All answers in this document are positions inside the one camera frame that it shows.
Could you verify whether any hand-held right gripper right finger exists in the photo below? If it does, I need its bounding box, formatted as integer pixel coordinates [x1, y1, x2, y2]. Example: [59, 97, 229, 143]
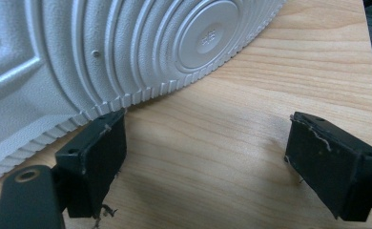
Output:
[283, 111, 372, 222]

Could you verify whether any white sneaker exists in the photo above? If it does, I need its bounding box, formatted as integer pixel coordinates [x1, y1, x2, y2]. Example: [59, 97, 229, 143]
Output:
[0, 0, 288, 189]

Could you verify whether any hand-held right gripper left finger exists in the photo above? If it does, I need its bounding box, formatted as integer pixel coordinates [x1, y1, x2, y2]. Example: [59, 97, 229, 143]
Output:
[53, 108, 128, 219]

